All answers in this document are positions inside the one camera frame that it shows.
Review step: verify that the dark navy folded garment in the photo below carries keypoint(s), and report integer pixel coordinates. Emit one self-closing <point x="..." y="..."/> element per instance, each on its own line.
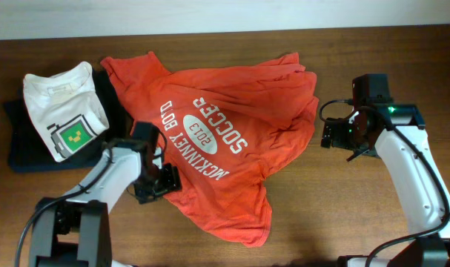
<point x="28" y="153"/>

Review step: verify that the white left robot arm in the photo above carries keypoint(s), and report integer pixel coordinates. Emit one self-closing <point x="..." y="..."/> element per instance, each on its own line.
<point x="74" y="229"/>

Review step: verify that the white folded graphic t-shirt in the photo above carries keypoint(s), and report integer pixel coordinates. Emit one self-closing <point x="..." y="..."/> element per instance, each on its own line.
<point x="65" y="110"/>

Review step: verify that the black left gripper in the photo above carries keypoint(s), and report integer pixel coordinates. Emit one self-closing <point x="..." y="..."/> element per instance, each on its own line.
<point x="169" y="178"/>

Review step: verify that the orange soccer t-shirt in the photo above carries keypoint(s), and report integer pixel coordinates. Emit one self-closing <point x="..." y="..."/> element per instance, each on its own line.
<point x="227" y="130"/>

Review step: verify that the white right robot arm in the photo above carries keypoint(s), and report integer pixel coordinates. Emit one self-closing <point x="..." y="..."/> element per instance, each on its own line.
<point x="396" y="134"/>

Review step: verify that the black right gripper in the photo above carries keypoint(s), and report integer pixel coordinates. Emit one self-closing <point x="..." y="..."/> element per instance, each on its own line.
<point x="338" y="139"/>

